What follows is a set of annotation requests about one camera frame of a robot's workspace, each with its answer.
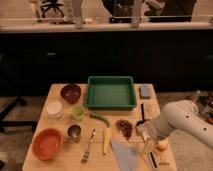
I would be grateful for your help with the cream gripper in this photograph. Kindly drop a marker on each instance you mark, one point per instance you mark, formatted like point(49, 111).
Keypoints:
point(150, 145)

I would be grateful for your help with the blue grey towel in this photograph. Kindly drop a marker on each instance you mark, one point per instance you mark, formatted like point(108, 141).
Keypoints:
point(126, 156)

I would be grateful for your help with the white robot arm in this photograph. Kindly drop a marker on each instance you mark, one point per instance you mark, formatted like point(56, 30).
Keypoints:
point(179, 115)

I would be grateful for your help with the dark maroon bowl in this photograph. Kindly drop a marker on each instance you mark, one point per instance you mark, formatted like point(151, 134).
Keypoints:
point(71, 93)

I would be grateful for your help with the red orange bowl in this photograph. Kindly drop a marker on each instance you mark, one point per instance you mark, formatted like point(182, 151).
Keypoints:
point(47, 143)

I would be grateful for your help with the black spatula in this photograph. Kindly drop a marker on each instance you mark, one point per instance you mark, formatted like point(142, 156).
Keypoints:
point(143, 120)

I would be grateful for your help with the brown grape bunch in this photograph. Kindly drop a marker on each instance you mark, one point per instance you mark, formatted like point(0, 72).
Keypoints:
point(125, 127)

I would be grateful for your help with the blue sponge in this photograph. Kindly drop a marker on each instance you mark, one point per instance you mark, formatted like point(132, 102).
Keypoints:
point(144, 91)

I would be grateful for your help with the green plastic tray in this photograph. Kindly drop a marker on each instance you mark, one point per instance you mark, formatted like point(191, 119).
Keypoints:
point(110, 93)

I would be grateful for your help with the green chili pepper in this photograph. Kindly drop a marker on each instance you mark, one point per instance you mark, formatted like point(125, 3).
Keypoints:
point(100, 117)

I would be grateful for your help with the silver fork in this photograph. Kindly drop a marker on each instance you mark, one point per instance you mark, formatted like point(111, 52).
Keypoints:
point(87, 152)

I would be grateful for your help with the metal cup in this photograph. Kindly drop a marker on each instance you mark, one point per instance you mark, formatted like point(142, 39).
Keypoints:
point(74, 133)

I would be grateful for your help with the light green cup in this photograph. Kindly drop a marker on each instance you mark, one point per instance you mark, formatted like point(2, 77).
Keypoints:
point(78, 113)

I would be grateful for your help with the black office chair base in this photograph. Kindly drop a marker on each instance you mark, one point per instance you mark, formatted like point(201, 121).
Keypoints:
point(8, 117)

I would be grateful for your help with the white handled knife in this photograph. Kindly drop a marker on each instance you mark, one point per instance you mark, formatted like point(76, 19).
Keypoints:
point(143, 132)

